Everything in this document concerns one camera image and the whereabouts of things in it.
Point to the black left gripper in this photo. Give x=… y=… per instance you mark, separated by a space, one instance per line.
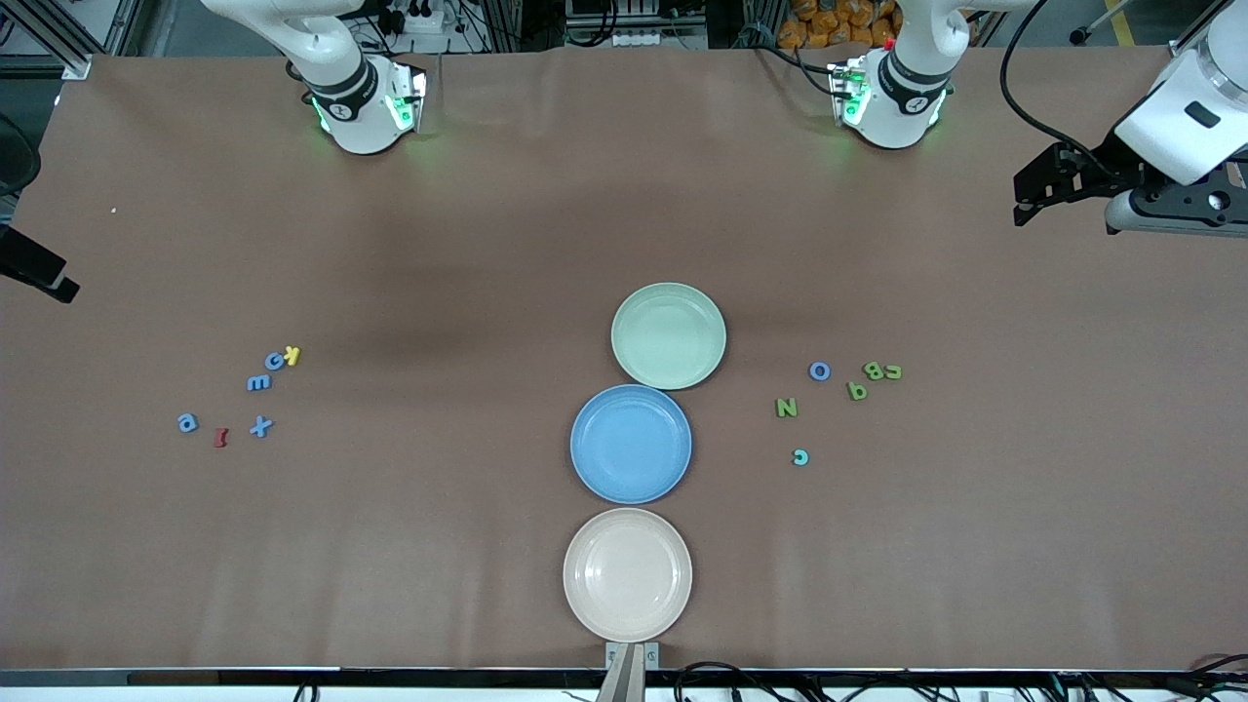
x=1105 y=165

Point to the blue foam letter a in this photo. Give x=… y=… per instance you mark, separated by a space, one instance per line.
x=182 y=425

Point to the blue foam letter G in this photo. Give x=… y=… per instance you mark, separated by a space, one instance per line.
x=268 y=362

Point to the blue foam letter m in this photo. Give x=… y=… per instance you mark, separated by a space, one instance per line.
x=259 y=383

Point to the blue foam letter X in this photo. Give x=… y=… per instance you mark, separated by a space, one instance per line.
x=260 y=426

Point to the green foam letter q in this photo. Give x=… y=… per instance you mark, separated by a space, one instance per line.
x=850 y=392

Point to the green foam letter N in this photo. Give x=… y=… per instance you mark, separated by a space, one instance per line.
x=786 y=408

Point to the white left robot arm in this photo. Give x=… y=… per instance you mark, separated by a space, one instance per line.
x=902 y=117

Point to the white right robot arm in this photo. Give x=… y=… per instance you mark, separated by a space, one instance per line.
x=356 y=127

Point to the orange fruit pile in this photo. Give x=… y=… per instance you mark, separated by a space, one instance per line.
x=829 y=24

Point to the blue foam letter O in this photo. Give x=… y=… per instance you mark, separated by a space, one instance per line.
x=812 y=371

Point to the pale green plate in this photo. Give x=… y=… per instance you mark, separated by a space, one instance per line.
x=669 y=336

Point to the long white power strip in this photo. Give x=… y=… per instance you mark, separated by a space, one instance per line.
x=643 y=39

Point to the white power strip with plugs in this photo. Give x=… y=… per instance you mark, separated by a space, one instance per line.
x=414 y=24

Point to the brown table mat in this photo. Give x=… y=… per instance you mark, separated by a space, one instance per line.
x=390 y=546

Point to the blue plate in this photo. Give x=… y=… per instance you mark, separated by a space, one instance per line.
x=631 y=444

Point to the beige plate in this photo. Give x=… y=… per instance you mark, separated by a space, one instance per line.
x=627 y=575

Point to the aluminium frame corner post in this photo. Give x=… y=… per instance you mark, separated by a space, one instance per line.
x=76 y=66

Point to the grey metal mount bracket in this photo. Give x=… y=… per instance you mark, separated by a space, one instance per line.
x=632 y=673

